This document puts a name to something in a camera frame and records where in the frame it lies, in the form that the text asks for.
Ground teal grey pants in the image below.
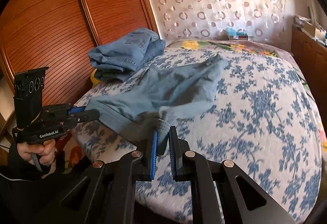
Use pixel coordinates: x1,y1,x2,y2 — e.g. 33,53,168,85
86,55,228,156

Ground person's left hand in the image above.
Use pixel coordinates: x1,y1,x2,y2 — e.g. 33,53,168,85
17,139,55,166

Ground folded blue denim jeans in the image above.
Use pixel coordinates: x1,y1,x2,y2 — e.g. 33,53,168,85
88,28,166,82

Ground wooden louvred wardrobe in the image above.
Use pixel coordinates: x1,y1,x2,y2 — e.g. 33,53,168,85
1,0,157,105

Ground blue items on headboard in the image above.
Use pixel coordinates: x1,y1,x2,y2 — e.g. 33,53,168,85
226,27,248,40

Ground colourful flower blanket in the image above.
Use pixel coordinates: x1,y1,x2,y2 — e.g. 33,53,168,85
168,39,326,156

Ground wooden side cabinet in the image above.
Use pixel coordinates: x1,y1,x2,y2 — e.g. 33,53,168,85
291,25,327,107

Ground clutter on side cabinet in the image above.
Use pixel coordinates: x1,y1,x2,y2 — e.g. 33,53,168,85
293,4,326,47

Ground black camera mount box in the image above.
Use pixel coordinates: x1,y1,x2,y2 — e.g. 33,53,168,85
14,66,49,130

